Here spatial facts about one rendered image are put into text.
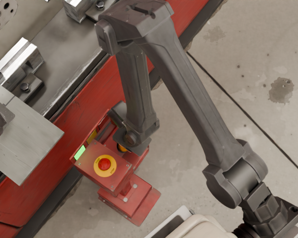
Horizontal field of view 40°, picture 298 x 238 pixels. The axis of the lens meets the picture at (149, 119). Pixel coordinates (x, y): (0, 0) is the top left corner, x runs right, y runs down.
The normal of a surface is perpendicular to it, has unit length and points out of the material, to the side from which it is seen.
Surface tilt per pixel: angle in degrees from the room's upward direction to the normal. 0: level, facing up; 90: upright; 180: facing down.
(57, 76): 0
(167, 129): 0
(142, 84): 77
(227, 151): 38
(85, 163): 0
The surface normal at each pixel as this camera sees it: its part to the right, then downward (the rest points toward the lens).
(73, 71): 0.00, -0.33
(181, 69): 0.48, 0.09
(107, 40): -0.72, 0.61
